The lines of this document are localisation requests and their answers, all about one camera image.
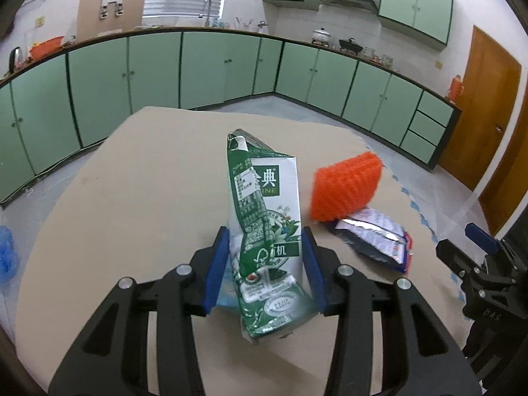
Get orange plastic basin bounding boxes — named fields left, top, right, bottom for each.
left=29, top=36, right=66, bottom=59

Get dark snack wrapper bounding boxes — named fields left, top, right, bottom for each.
left=333, top=208, right=414, bottom=274

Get blue plastic bag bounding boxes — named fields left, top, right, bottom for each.
left=0, top=225, right=20, bottom=285

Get short orange foam net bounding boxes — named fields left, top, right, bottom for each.
left=309, top=152, right=383, bottom=222

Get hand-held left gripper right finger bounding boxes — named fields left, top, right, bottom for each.
left=301, top=226, right=483, bottom=396

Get green upper kitchen cabinets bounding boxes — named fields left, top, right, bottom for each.
left=263, top=0, right=454, bottom=48

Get green milk carton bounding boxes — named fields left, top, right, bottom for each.
left=226, top=130, right=320, bottom=345

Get green kitchen cabinets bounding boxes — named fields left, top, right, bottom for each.
left=0, top=25, right=463, bottom=209
left=263, top=0, right=454, bottom=48

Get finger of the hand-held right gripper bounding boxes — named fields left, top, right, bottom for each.
left=436, top=239, right=475, bottom=285
left=465, top=223, right=506, bottom=256

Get green lower kitchen cabinets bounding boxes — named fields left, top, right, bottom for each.
left=0, top=25, right=463, bottom=209

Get wooden door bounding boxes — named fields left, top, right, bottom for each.
left=478, top=70, right=528, bottom=236
left=437, top=25, right=522, bottom=192

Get orange thermos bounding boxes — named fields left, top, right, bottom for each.
left=447, top=75, right=463, bottom=102

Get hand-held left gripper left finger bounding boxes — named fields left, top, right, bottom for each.
left=49, top=226, right=232, bottom=396

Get brown cardboard board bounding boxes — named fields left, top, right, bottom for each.
left=76, top=0, right=148, bottom=44

